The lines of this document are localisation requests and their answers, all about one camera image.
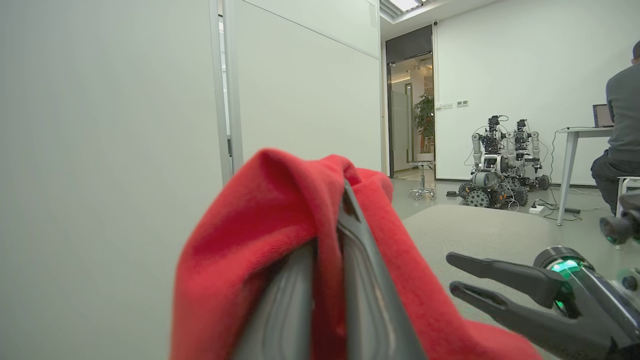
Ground parked wheeled robot with drum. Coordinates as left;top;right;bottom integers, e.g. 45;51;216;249
457;115;528;210

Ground ceiling light panel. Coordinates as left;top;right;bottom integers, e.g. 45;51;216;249
380;0;431;22

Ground green potted plant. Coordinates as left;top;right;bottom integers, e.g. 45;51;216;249
413;94;436;162

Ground black framed glass door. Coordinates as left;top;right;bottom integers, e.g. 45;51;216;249
385;25;436;179

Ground red garment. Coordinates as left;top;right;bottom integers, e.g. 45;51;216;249
170;148;543;360

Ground grey double partition post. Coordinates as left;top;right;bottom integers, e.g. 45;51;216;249
209;0;244;187

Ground open laptop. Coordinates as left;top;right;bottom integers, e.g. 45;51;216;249
592;104;615;128

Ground chrome round stool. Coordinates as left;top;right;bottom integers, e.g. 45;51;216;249
407;161;437;201

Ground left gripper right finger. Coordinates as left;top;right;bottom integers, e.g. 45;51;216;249
339;180;427;360

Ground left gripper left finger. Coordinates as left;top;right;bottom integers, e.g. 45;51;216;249
232;239;321;360

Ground black floor cables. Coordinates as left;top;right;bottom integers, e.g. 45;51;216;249
542;187;609;222

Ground white chair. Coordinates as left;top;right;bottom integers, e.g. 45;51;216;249
615;176;640;219

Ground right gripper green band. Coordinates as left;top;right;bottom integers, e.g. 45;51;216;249
446;246;640;360

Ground seated person grey shirt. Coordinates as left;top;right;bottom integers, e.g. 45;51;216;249
590;40;640;216

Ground white desk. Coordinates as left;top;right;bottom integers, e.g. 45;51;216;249
556;126;616;227

